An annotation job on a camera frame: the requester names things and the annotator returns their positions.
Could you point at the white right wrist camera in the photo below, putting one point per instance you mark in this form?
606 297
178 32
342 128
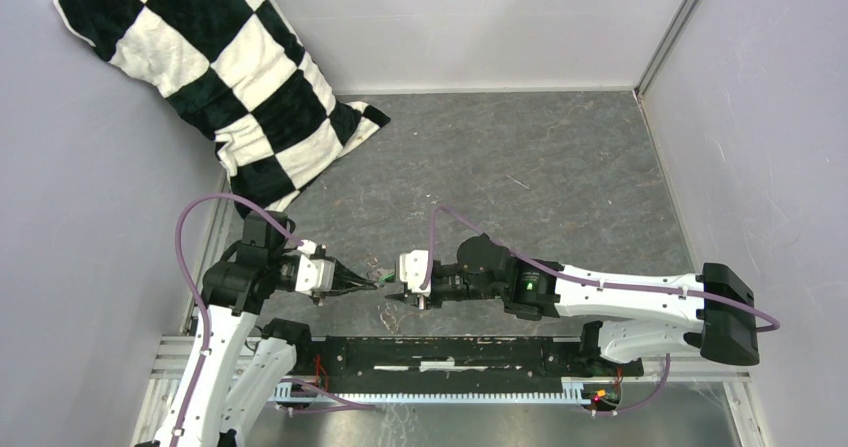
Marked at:
412 272

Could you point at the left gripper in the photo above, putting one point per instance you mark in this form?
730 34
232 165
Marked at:
342 276

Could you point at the aluminium corner profile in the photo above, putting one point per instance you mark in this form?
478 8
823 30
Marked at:
667 43

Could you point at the key with green tag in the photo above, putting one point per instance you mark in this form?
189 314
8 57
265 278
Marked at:
386 277

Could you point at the aluminium frame rail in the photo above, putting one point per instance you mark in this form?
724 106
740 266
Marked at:
173 352

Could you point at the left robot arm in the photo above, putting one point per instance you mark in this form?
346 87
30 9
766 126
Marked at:
214 405

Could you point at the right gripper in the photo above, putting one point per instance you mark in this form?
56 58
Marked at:
433 301

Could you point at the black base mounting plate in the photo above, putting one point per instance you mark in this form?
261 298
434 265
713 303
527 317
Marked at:
452 365

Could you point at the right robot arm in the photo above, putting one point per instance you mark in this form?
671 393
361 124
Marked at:
710 312

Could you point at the metal key organizer plate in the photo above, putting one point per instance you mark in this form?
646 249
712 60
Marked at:
386 311

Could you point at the black and white checkered pillow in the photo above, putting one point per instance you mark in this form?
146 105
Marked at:
236 71

